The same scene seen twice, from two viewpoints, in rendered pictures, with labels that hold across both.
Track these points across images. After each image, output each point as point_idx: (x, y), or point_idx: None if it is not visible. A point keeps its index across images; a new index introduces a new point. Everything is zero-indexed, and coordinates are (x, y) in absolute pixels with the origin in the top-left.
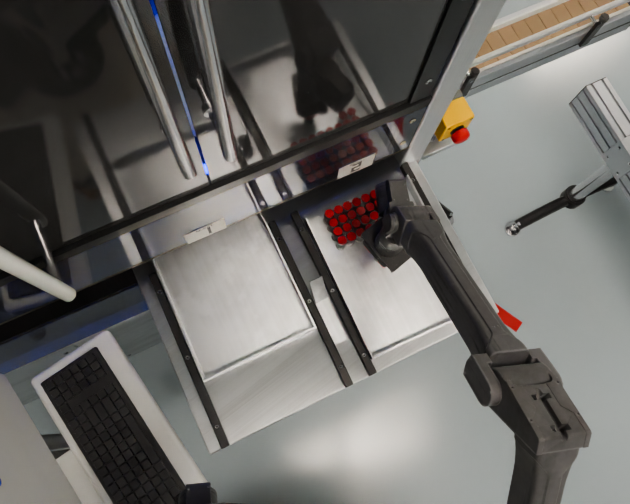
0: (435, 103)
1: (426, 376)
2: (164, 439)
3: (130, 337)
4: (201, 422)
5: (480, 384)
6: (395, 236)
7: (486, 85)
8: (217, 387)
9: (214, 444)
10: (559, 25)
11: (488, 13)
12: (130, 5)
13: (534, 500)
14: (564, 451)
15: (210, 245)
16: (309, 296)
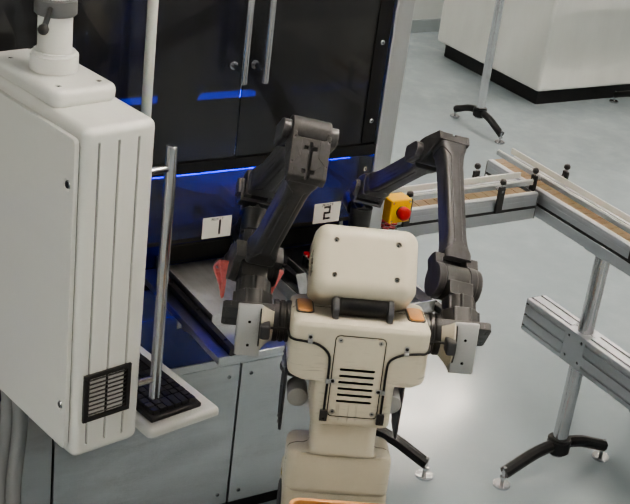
0: (379, 154)
1: None
2: (171, 377)
3: (89, 454)
4: (210, 344)
5: (412, 148)
6: (359, 192)
7: (424, 227)
8: (222, 330)
9: (222, 354)
10: (472, 187)
11: (397, 65)
12: None
13: (446, 168)
14: (456, 143)
15: (209, 272)
16: (295, 291)
